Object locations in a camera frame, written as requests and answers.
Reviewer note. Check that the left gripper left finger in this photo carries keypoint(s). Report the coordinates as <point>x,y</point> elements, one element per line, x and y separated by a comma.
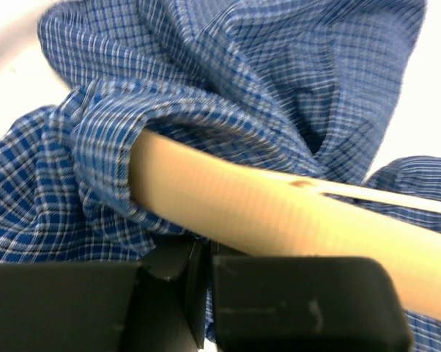
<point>154,304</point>

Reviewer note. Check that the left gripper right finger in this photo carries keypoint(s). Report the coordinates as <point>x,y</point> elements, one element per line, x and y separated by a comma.
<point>305,304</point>

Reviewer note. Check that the beige wooden hanger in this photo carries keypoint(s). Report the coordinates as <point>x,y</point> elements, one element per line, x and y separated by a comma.
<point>271,213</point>

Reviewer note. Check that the blue checkered shirt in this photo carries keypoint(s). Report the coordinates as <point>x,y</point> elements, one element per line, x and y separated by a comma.
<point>304,87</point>

